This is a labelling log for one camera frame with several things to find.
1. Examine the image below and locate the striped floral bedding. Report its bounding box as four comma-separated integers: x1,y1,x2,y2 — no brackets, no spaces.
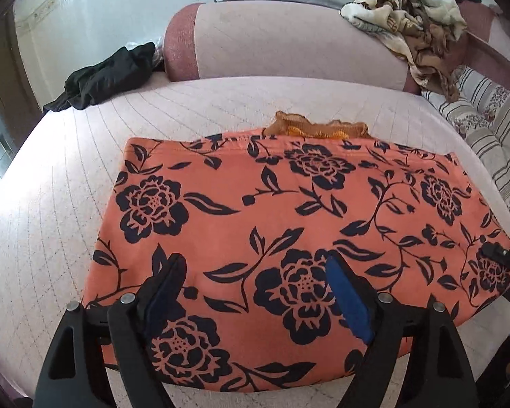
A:
421,66,510,239

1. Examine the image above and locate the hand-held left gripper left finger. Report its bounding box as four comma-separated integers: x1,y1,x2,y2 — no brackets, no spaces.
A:
36,253,188,408

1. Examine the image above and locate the pink rolled bolster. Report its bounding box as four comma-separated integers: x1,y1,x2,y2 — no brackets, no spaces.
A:
164,2,421,94

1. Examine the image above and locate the brown cream floral blanket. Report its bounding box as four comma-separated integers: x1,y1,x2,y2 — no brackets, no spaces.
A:
340,0,468,103

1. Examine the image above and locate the orange floral shirt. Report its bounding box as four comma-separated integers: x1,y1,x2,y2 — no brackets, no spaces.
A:
82,110,510,394

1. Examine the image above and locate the pink quilted bedspread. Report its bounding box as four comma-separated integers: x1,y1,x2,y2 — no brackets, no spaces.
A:
0,68,510,408

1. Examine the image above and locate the maroon pink folded quilt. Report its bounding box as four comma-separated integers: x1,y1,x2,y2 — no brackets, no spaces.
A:
455,0,510,103

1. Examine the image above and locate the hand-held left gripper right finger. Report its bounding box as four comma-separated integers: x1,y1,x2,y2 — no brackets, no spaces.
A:
326,252,479,408

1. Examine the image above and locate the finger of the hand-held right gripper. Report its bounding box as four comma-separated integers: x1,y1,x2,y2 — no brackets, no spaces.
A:
481,241,510,269

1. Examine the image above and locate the clear plastic bag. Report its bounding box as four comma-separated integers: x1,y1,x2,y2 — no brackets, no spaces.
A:
125,41,166,71

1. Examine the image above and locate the black garment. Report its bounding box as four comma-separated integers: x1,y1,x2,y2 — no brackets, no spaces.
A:
42,42,157,113

